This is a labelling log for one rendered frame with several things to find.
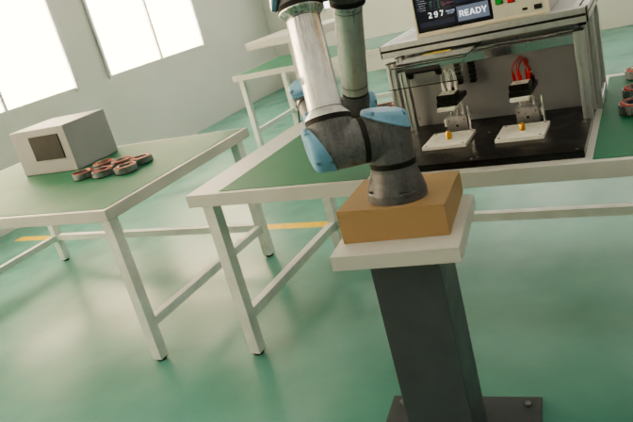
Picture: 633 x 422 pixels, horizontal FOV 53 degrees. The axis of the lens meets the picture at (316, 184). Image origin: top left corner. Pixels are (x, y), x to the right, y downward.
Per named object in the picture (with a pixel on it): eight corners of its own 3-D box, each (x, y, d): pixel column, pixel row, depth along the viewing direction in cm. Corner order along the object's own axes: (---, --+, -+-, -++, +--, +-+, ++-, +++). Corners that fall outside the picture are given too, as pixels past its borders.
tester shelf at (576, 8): (588, 21, 191) (586, 6, 189) (381, 59, 224) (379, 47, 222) (597, 1, 227) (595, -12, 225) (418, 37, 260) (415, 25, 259)
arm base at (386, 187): (413, 205, 150) (408, 166, 148) (359, 206, 159) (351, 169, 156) (436, 186, 162) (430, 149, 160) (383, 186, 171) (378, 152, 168)
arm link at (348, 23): (358, -61, 161) (370, 105, 191) (316, -53, 160) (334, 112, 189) (371, -48, 152) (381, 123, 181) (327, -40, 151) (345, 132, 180)
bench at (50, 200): (163, 367, 273) (104, 210, 251) (-77, 346, 364) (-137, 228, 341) (284, 250, 363) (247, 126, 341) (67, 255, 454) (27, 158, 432)
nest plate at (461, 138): (466, 146, 204) (465, 142, 204) (422, 151, 211) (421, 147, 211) (476, 132, 216) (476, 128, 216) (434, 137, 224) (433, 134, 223)
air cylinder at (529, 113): (540, 121, 210) (538, 105, 208) (517, 123, 214) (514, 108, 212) (542, 117, 214) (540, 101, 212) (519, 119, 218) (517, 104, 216)
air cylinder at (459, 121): (468, 129, 222) (465, 114, 220) (447, 132, 225) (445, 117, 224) (472, 125, 226) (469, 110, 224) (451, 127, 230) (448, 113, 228)
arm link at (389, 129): (422, 158, 153) (413, 104, 149) (369, 170, 151) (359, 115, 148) (407, 149, 164) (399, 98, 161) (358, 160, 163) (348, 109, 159)
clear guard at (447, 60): (462, 79, 188) (459, 59, 186) (388, 91, 200) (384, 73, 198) (485, 56, 215) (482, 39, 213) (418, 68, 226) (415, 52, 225)
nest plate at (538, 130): (543, 138, 192) (543, 135, 192) (495, 143, 200) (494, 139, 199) (550, 123, 204) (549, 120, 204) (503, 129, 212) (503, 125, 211)
